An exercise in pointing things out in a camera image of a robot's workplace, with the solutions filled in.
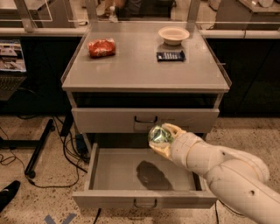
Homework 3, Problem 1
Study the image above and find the open grey lower drawer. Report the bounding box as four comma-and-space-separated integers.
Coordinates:
73, 145, 216, 209

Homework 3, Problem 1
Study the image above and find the grey drawer cabinet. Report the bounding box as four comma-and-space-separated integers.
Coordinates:
62, 22, 230, 146

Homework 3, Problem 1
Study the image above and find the green soda can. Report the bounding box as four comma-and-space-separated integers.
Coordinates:
148, 125, 173, 144

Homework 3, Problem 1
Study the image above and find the black cable bundle left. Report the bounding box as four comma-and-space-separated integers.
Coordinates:
0, 115, 91, 189

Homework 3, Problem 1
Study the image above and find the black stand leg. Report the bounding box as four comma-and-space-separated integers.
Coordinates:
0, 119, 55, 179

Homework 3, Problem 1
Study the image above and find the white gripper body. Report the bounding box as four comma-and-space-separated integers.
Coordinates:
171, 132, 204, 171

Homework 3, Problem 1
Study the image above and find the clear water bottle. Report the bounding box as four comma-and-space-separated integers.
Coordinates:
108, 6, 118, 23

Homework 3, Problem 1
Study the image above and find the seated person in background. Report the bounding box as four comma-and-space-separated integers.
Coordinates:
98, 0, 175, 20

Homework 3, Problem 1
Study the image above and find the black shoe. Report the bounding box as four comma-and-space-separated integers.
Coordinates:
0, 180, 20, 213

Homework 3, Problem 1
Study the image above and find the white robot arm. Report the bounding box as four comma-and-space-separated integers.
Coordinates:
148, 123, 280, 224

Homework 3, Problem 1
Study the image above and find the dark blue snack packet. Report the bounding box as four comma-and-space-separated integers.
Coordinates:
156, 51, 186, 61

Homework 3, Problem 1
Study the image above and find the red chip bag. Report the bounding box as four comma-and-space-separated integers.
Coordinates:
87, 38, 116, 58

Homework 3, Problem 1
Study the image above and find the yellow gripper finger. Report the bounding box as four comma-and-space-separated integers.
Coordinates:
163, 123, 186, 140
149, 142, 172, 159

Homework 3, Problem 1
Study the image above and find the white paper bowl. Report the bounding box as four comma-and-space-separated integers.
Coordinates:
158, 26, 190, 46

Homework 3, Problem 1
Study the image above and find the closed grey upper drawer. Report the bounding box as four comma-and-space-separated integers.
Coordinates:
72, 108, 220, 133

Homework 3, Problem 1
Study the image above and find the black floor cable right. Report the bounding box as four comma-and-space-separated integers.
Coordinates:
214, 199, 246, 224

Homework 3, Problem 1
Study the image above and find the laptop on left desk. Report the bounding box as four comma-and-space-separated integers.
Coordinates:
0, 38, 27, 102

